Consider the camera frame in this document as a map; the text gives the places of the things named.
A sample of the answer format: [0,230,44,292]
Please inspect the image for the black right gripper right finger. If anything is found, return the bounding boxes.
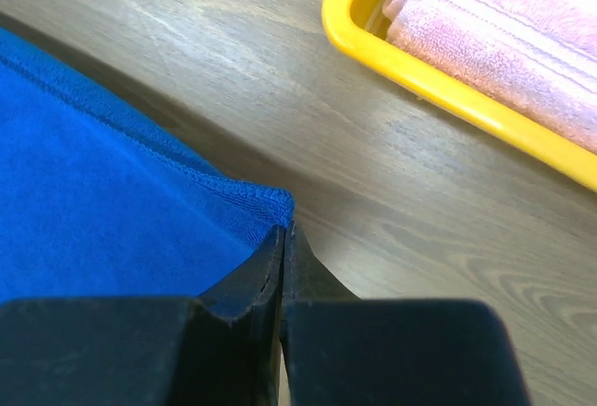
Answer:
[280,224,531,405]

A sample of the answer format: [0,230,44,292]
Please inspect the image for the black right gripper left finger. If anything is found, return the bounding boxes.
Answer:
[1,227,285,405]

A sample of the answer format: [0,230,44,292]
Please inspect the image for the blue towel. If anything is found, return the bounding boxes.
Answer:
[1,31,294,301]

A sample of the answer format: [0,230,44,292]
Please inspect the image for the yellow plastic tray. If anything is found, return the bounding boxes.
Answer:
[322,0,596,189]

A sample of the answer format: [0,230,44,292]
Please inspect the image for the rolled light pink towel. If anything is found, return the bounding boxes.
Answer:
[382,0,596,150]

